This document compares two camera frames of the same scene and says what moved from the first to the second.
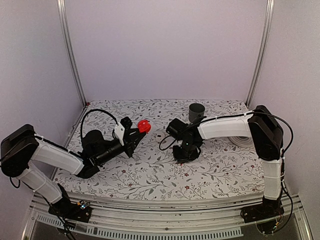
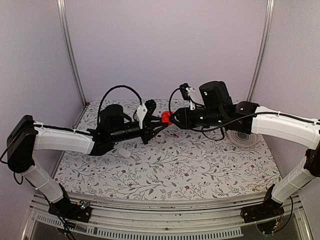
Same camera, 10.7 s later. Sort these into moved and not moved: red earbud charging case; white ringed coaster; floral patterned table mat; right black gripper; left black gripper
Moved: left black gripper; right black gripper; red earbud charging case
Not moved: white ringed coaster; floral patterned table mat
